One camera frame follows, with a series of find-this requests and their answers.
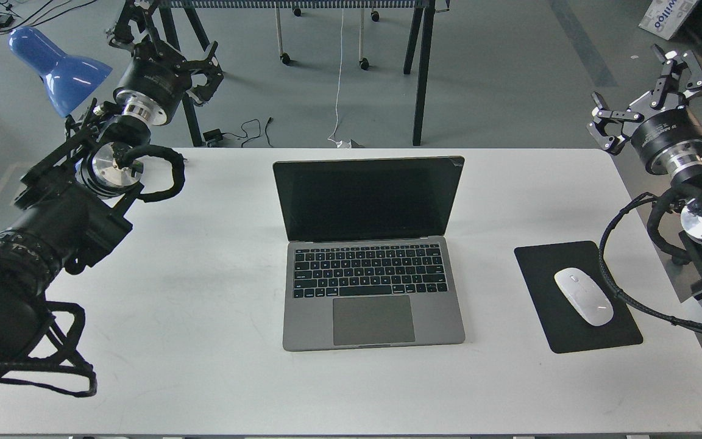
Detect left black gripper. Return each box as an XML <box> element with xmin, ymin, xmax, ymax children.
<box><xmin>107</xmin><ymin>1</ymin><xmax>225</xmax><ymax>126</ymax></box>

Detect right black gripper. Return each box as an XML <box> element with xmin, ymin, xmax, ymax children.
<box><xmin>587</xmin><ymin>44</ymin><xmax>702</xmax><ymax>177</ymax></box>

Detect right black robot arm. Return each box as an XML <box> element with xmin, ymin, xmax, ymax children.
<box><xmin>587</xmin><ymin>45</ymin><xmax>702</xmax><ymax>334</ymax></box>

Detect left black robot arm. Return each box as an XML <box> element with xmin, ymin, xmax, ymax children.
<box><xmin>0</xmin><ymin>1</ymin><xmax>225</xmax><ymax>398</ymax></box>

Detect cardboard box with print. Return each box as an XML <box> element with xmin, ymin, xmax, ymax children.
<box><xmin>638</xmin><ymin>1</ymin><xmax>699</xmax><ymax>41</ymax></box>

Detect blue desk lamp shade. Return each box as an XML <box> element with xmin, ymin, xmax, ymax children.
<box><xmin>9</xmin><ymin>27</ymin><xmax>113</xmax><ymax>118</ymax></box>

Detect white rolling cart legs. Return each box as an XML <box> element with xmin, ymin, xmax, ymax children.
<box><xmin>275</xmin><ymin>1</ymin><xmax>381</xmax><ymax>71</ymax></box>

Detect white computer mouse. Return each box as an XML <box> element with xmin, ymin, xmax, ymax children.
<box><xmin>553</xmin><ymin>267</ymin><xmax>615</xmax><ymax>327</ymax></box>

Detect black mouse pad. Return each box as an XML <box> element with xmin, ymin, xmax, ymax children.
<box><xmin>514</xmin><ymin>241</ymin><xmax>644</xmax><ymax>354</ymax></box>

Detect black trestle table background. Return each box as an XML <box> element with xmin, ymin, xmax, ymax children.
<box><xmin>159</xmin><ymin>0</ymin><xmax>449</xmax><ymax>147</ymax></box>

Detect grey open laptop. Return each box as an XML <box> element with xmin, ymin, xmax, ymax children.
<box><xmin>272</xmin><ymin>155</ymin><xmax>466</xmax><ymax>352</ymax></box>

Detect black power adapter cable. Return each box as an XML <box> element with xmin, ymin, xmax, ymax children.
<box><xmin>202</xmin><ymin>117</ymin><xmax>275</xmax><ymax>149</ymax></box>

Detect white hanging cable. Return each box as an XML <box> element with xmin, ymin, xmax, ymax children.
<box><xmin>327</xmin><ymin>7</ymin><xmax>365</xmax><ymax>149</ymax></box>

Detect black braided right cable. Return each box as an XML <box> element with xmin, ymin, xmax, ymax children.
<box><xmin>597</xmin><ymin>193</ymin><xmax>702</xmax><ymax>343</ymax></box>

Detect black braided cable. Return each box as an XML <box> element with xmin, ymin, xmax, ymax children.
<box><xmin>597</xmin><ymin>193</ymin><xmax>702</xmax><ymax>343</ymax></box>
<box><xmin>0</xmin><ymin>302</ymin><xmax>98</xmax><ymax>398</ymax></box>

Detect black braided left cable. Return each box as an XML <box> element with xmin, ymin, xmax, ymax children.
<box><xmin>0</xmin><ymin>302</ymin><xmax>98</xmax><ymax>398</ymax></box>

